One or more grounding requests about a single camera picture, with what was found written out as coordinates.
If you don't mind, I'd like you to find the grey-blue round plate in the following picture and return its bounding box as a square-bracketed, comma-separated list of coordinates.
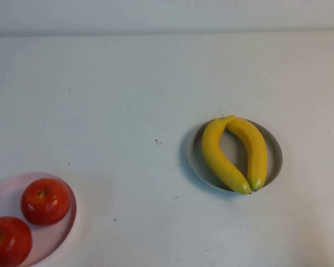
[187, 118, 284, 194]

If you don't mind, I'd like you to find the yellow banana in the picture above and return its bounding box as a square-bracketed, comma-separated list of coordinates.
[225, 115, 269, 192]
[202, 115, 253, 195]

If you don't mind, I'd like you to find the pink round plate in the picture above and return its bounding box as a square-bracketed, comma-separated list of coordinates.
[0, 172, 77, 266]

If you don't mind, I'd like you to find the red apple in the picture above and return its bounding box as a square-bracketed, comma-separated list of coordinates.
[20, 179, 72, 226]
[0, 216, 33, 267]

